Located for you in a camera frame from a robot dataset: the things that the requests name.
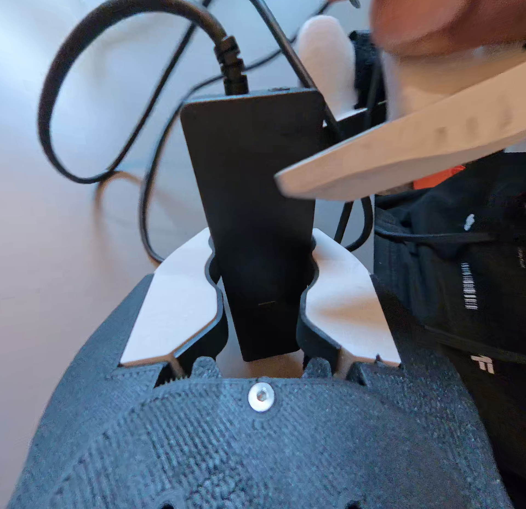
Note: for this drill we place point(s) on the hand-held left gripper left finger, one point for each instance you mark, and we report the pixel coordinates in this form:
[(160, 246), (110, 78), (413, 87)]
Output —
[(176, 307)]

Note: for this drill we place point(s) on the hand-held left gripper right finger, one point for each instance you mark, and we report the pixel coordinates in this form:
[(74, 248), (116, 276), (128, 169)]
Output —
[(349, 307)]

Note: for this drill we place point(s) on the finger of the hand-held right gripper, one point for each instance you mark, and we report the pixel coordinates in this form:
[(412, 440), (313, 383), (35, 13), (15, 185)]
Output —
[(390, 155)]

